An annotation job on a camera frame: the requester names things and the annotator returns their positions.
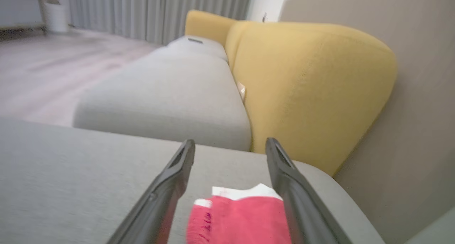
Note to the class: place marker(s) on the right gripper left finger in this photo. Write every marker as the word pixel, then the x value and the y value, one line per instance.
pixel 163 205

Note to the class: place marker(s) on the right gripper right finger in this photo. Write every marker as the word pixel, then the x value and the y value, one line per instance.
pixel 298 205

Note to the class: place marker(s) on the red shorts with white stripe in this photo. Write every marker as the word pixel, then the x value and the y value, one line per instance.
pixel 241 219

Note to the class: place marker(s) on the grey fabric ottoman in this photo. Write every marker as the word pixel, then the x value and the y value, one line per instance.
pixel 71 183

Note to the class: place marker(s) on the grey sofa seat cushion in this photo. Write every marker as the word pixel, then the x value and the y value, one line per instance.
pixel 170 94

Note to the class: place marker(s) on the large yellow sofa back cushion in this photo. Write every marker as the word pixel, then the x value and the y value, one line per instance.
pixel 312 94

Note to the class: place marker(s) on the small beige tag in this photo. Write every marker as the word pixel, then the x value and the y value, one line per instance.
pixel 242 91

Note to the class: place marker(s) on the taupe panel behind sofa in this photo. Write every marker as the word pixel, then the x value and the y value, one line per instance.
pixel 419 94

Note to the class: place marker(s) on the small black remote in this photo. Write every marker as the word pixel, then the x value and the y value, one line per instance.
pixel 194 41

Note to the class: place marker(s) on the grey pleated curtain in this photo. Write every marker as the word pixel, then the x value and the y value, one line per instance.
pixel 149 12

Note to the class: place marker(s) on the white cylindrical bin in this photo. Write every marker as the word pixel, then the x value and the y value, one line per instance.
pixel 56 18

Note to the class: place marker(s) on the grey low cabinet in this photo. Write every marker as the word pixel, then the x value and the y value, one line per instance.
pixel 17 9

